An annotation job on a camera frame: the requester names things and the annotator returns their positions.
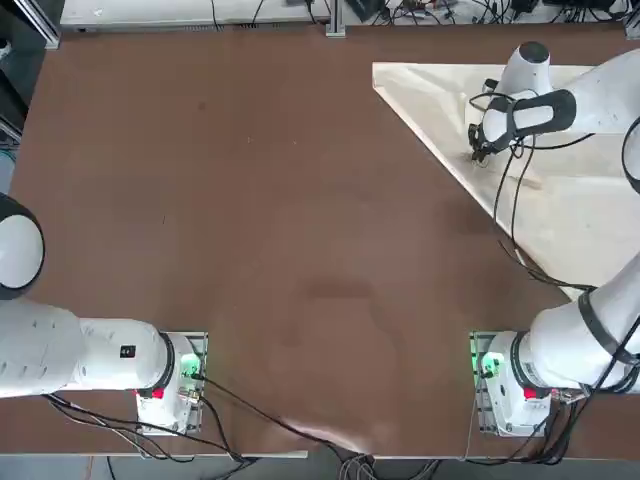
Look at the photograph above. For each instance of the aluminium frame post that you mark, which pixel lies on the aluminium frame post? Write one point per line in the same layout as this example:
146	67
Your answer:
336	22
45	30
634	30

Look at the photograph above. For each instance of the cream tablecloth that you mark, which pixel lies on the cream tablecloth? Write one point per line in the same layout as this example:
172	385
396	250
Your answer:
565	210

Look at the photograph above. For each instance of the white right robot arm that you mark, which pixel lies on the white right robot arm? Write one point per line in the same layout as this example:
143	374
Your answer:
560	340

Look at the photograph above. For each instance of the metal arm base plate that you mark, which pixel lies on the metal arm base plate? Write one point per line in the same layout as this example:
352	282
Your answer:
196	417
480	415

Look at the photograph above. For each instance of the large black power brick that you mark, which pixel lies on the large black power brick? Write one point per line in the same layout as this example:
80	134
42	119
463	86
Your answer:
366	9

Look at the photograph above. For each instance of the white side bench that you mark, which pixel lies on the white side bench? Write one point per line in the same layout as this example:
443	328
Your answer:
150	10

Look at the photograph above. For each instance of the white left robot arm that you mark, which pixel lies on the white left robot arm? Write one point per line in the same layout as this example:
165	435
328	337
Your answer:
40	350

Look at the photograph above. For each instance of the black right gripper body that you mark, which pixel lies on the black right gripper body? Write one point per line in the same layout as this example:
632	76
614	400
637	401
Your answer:
477	137

